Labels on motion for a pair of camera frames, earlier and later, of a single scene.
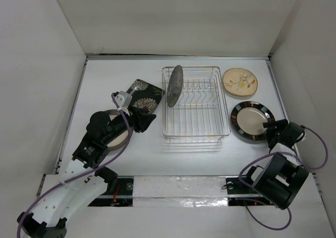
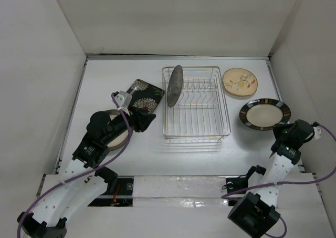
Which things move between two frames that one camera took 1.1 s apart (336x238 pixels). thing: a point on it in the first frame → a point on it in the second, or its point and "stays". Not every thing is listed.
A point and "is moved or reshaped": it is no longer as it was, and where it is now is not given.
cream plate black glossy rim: (248, 119) is moved or reshaped
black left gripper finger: (140, 119) stays
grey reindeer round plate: (175, 86) stays
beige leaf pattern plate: (239, 81) stays
